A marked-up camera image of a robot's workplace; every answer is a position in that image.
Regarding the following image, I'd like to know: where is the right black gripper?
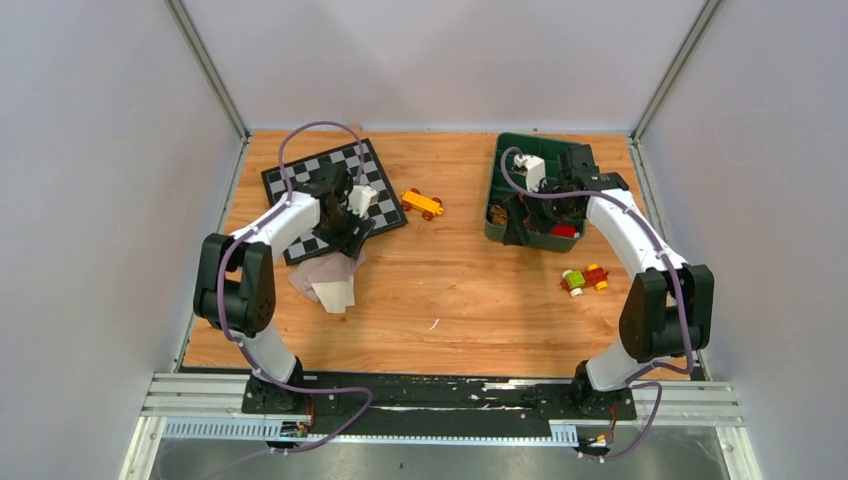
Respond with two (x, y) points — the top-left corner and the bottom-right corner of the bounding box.
(504, 176), (578, 246)

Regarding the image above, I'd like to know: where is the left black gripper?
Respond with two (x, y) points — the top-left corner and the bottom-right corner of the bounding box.
(313, 200), (377, 261)

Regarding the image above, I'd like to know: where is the black pinstriped underwear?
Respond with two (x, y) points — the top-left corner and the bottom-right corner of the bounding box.
(511, 211), (556, 234)

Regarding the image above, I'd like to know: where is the brown underwear white waistband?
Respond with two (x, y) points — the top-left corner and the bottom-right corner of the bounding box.
(488, 205), (509, 227)

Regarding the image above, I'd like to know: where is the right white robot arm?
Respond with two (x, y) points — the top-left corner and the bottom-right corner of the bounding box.
(499, 144), (714, 418)

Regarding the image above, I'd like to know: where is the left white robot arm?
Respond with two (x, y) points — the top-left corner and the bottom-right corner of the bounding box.
(193, 164), (378, 413)

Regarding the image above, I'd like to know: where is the pink underwear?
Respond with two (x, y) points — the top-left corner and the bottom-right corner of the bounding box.
(288, 252), (366, 314)

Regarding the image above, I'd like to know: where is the green compartment tray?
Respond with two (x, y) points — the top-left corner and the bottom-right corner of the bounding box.
(484, 133), (585, 253)

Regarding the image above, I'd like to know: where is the red item in tray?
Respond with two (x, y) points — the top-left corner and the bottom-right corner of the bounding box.
(549, 224), (583, 240)

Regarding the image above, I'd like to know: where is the yellow toy brick car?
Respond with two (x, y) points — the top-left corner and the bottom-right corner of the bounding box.
(400, 188), (444, 221)

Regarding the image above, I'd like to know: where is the black white chessboard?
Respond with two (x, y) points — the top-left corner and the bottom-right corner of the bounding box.
(283, 138), (408, 266)

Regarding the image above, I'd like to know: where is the red green toy car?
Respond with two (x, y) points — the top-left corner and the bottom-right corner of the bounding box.
(560, 264), (609, 298)

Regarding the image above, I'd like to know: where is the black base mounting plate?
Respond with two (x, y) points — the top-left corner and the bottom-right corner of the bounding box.
(241, 371), (637, 421)

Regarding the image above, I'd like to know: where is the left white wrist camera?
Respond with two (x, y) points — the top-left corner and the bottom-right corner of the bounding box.
(347, 185), (379, 218)

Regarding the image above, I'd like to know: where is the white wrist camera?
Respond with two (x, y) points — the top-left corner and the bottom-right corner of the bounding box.
(347, 185), (379, 218)
(513, 154), (546, 193)

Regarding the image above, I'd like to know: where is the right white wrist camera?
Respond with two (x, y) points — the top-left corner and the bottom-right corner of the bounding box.
(513, 154), (546, 193)

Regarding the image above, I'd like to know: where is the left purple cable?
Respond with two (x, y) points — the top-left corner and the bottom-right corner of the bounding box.
(215, 120), (374, 465)

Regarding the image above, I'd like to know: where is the purple cable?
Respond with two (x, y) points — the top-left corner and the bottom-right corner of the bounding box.
(499, 146), (696, 463)
(215, 120), (374, 465)

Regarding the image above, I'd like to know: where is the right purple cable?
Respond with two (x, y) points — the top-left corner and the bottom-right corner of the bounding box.
(499, 146), (696, 463)

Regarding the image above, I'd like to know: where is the aluminium front rail frame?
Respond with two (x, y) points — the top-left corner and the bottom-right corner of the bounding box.
(121, 370), (761, 479)

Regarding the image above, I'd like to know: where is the left aluminium corner post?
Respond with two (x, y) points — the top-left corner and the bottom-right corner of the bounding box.
(164, 0), (251, 144)

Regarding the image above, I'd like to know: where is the aluminium corner post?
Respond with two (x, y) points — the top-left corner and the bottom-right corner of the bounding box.
(164, 0), (251, 144)
(630, 0), (724, 143)

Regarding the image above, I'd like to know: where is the right aluminium corner post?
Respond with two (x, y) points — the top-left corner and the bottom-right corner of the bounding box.
(630, 0), (724, 143)

